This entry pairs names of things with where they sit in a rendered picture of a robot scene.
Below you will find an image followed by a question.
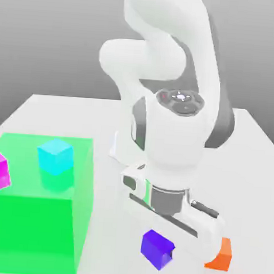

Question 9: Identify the small orange cube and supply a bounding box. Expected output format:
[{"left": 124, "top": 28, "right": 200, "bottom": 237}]
[{"left": 203, "top": 236, "right": 234, "bottom": 273}]

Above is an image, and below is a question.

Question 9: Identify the small cyan cube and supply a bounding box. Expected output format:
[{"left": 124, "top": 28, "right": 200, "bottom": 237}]
[{"left": 35, "top": 137, "right": 76, "bottom": 179}]

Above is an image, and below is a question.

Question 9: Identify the small blue cube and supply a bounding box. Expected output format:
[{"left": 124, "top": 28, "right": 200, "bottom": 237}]
[{"left": 138, "top": 228, "right": 177, "bottom": 273}]

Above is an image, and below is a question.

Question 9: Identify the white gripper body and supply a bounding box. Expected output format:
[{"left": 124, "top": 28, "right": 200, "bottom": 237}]
[{"left": 124, "top": 192, "right": 227, "bottom": 264}]

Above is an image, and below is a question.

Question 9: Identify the large green box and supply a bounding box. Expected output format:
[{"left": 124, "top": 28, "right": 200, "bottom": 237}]
[{"left": 0, "top": 132, "right": 98, "bottom": 274}]

